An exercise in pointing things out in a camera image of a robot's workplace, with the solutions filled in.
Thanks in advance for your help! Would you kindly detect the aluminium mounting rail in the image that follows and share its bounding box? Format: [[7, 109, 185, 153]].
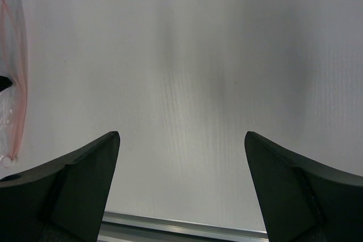
[[103, 212, 268, 241]]

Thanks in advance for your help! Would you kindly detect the clear zip top bag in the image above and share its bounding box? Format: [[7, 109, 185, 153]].
[[1, 0, 28, 168]]

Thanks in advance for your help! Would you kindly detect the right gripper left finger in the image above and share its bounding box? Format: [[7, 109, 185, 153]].
[[1, 131, 120, 241]]

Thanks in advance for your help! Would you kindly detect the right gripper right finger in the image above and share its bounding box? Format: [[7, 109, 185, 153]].
[[244, 131, 362, 241]]

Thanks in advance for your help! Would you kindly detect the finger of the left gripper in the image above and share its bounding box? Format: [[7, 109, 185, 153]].
[[0, 76, 12, 91]]

